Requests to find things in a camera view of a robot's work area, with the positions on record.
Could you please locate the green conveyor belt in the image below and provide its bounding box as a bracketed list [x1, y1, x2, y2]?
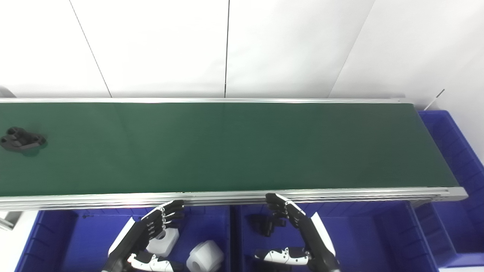
[0, 97, 468, 211]
[0, 102, 460, 197]

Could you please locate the black flanged part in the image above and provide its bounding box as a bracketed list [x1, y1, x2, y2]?
[0, 127, 48, 152]
[248, 213, 288, 238]

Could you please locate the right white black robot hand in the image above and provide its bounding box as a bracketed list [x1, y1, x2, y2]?
[254, 193, 341, 272]

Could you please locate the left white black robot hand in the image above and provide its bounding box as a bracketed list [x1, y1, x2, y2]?
[101, 199, 186, 272]

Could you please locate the aluminium conveyor support leg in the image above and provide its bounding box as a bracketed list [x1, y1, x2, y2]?
[0, 211, 23, 231]

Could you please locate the thin grey rod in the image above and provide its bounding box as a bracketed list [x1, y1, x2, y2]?
[423, 89, 445, 111]

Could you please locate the white cylindrical part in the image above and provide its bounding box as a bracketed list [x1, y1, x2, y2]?
[186, 240, 224, 272]
[146, 227, 180, 257]

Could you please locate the blue plastic bin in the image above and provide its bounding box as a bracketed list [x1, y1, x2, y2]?
[414, 110, 484, 269]
[231, 202, 439, 272]
[14, 206, 232, 272]

